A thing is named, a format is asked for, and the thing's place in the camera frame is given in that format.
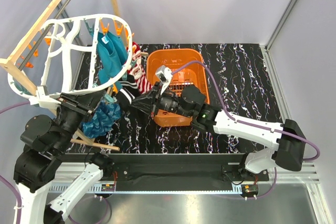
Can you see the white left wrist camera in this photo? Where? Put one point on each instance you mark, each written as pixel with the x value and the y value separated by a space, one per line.
pixel 43 99

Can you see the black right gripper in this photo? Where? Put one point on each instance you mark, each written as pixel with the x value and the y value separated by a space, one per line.
pixel 148 103

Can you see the teal clothes clip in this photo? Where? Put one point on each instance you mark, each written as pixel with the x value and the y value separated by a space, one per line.
pixel 109 99

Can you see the orange clothes clip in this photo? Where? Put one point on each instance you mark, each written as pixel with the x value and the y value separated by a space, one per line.
pixel 118 27
pixel 128 35
pixel 105 29

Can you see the blue patterned fabric garment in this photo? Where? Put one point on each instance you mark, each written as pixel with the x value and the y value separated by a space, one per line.
pixel 102 121

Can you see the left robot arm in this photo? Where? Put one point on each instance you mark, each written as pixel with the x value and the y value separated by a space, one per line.
pixel 46 141

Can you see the black sock white stripes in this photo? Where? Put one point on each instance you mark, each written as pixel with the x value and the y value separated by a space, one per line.
pixel 128 84

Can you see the red white striped sock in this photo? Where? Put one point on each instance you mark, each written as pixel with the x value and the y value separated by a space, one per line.
pixel 136 58

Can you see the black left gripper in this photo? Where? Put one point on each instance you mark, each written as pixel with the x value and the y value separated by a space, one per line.
pixel 86 105

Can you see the orange plastic laundry basket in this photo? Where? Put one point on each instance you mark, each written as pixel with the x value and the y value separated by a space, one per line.
pixel 193 74

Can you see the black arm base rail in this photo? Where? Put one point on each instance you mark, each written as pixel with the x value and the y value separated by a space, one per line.
pixel 168 173

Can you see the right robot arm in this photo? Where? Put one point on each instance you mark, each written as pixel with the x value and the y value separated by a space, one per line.
pixel 284 142

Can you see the wooden drying rack frame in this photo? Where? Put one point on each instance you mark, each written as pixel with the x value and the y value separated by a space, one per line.
pixel 22 53

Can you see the teal fabric garment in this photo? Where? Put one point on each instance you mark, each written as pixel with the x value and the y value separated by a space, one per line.
pixel 112 54

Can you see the red white santa sock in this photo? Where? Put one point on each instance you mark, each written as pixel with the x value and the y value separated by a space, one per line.
pixel 141 80

